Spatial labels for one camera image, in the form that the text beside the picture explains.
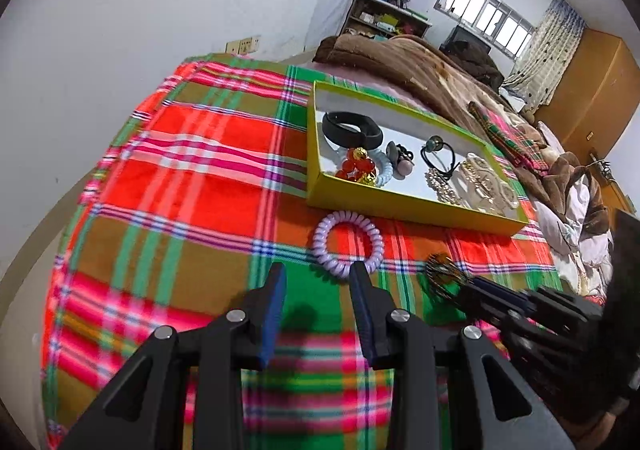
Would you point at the brown fleece blanket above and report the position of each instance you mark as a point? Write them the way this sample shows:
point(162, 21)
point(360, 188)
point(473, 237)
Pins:
point(440, 75)

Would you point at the black hair band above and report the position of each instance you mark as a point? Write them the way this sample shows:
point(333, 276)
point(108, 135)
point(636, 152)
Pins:
point(350, 128)

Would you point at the wooden shelf unit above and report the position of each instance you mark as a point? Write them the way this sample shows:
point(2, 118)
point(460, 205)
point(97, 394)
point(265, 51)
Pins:
point(380, 15)

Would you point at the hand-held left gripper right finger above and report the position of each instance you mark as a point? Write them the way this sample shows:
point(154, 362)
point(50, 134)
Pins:
point(362, 315)

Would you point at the yellow cardboard box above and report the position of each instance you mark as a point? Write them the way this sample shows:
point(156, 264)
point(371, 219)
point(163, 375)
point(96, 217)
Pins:
point(415, 212)

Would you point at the wall socket panel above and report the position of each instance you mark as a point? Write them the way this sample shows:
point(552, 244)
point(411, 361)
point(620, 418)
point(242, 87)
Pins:
point(243, 45)

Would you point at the red green plaid bedspread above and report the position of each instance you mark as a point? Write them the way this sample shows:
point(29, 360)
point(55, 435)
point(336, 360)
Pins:
point(200, 190)

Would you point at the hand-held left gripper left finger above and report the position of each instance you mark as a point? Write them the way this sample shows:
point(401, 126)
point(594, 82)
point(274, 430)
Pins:
point(270, 315)

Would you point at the black television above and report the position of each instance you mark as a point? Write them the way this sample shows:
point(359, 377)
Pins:
point(467, 41)

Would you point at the white hair claw clip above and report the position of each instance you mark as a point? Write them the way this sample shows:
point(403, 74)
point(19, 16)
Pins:
point(487, 185)

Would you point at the wooden wardrobe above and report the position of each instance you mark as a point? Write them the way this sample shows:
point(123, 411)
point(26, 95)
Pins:
point(595, 90)

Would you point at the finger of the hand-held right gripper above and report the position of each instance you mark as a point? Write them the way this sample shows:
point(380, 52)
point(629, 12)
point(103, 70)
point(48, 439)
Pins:
point(480, 307)
point(500, 291)

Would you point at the barred window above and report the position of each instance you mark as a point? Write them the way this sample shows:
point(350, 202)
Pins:
point(485, 15)

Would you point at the folded plaid cloth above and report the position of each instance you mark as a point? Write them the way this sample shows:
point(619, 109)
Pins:
point(510, 135)

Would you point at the spotted curtain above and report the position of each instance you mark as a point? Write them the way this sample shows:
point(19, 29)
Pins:
point(547, 50)

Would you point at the white bedding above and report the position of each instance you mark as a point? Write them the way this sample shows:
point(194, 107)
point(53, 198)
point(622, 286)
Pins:
point(570, 230)

